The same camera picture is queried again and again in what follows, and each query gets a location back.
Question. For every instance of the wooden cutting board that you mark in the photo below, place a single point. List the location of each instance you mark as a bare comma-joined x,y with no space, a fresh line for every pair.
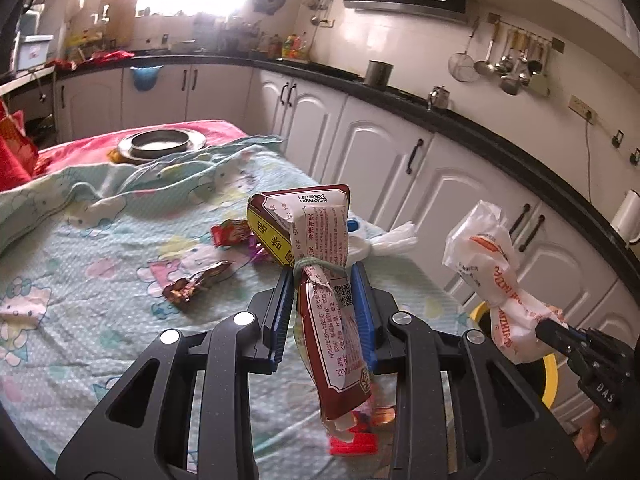
120,20

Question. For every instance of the round metal plate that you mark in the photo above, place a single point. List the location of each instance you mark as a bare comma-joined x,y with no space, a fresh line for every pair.
160,142

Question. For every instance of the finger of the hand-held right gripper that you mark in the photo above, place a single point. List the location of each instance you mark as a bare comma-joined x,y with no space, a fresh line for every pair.
557,335

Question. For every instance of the beige wall socket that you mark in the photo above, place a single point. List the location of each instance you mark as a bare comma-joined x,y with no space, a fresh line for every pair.
582,107

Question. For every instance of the black kitchen countertop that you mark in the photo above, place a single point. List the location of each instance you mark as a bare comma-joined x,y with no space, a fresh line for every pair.
500,135

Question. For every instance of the large red bag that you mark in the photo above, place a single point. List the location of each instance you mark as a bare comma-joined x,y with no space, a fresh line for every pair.
15,155

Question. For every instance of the small metal hanging pot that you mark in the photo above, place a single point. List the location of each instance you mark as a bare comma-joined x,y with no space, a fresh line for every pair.
510,84

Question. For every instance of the red plastic bag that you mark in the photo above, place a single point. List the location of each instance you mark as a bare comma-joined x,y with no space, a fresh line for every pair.
107,56

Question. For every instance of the metal mesh strainer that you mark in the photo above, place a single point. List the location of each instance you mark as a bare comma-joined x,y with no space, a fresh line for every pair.
460,67

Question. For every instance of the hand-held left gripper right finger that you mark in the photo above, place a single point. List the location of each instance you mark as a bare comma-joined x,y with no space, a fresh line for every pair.
362,310

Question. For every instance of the maroon snack packet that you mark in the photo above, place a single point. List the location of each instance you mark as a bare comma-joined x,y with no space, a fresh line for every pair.
325,240

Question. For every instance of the yellow trash bin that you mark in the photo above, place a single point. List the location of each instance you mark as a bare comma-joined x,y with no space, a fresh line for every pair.
550,375

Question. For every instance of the red colourful candy packet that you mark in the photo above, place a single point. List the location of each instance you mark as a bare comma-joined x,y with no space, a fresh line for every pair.
352,444

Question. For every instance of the hanging kitchen tools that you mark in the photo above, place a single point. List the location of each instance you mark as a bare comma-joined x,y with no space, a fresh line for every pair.
320,2

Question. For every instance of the metal ladle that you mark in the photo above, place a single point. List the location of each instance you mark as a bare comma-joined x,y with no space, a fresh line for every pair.
482,66

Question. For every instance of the group of condiment bottles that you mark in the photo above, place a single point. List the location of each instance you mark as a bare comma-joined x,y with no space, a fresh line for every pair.
290,47

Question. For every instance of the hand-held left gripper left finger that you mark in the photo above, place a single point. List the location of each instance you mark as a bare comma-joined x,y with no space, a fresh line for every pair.
280,320

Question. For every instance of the blue hanging bag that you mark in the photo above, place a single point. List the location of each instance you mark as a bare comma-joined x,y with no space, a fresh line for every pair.
145,80

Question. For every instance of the black wall hook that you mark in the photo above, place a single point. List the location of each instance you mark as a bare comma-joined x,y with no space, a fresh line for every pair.
619,138
635,156

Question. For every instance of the small red wrapper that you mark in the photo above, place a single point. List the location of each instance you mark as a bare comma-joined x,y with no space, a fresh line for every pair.
227,234

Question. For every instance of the brown foil wrapper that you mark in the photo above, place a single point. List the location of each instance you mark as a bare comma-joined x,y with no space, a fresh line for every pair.
187,287

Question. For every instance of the pale blue storage box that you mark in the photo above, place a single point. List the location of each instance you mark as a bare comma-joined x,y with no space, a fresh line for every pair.
32,55

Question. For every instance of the white orange plastic bag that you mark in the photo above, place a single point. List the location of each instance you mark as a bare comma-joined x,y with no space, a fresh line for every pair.
500,285

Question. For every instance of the pale hanging spatula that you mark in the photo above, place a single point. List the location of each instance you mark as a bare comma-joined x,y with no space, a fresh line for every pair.
539,85

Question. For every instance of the red tablecloth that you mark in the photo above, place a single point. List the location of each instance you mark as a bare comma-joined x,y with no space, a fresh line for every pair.
215,132

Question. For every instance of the purple candy wrapper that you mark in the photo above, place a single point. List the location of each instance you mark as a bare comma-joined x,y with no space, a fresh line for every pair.
257,252

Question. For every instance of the white lower cabinets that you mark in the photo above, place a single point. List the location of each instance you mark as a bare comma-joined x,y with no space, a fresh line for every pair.
375,140

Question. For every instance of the glass jar on counter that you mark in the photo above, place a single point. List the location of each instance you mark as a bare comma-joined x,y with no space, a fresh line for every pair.
439,97

